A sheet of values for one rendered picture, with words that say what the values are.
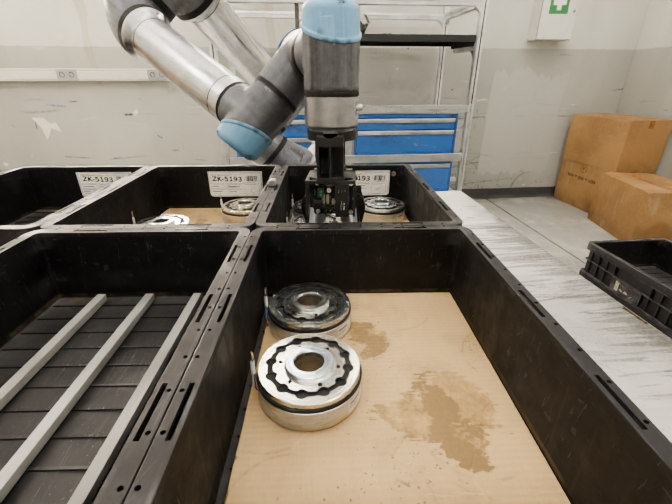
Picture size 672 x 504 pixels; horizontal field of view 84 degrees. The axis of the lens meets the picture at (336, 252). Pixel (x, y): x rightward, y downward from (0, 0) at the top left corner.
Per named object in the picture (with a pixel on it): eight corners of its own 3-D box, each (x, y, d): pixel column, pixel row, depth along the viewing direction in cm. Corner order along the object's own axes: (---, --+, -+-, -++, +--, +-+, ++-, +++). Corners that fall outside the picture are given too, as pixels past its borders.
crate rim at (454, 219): (283, 174, 89) (282, 164, 88) (408, 173, 90) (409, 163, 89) (254, 242, 53) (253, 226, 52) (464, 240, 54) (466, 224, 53)
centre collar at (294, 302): (290, 293, 49) (290, 289, 49) (328, 292, 50) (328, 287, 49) (289, 315, 45) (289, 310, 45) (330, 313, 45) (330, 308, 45)
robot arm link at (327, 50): (345, 8, 52) (373, -3, 45) (344, 93, 57) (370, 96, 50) (290, 4, 50) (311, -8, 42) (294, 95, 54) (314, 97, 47)
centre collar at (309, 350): (283, 351, 39) (283, 346, 39) (330, 346, 40) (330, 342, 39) (285, 386, 35) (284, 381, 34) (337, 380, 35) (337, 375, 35)
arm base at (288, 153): (279, 185, 125) (255, 165, 121) (309, 149, 122) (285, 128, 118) (282, 196, 111) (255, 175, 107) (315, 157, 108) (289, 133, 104)
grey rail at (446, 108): (220, 113, 250) (219, 105, 248) (466, 111, 265) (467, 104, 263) (217, 114, 241) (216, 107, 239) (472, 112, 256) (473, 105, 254)
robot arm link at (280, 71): (250, 74, 61) (265, 74, 52) (293, 18, 60) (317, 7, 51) (286, 109, 65) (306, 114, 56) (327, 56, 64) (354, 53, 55)
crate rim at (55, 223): (155, 175, 89) (153, 165, 88) (282, 174, 89) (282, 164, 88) (39, 244, 53) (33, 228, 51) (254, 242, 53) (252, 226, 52)
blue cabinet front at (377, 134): (352, 195, 276) (354, 114, 252) (447, 192, 282) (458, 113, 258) (353, 196, 273) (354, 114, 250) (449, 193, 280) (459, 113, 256)
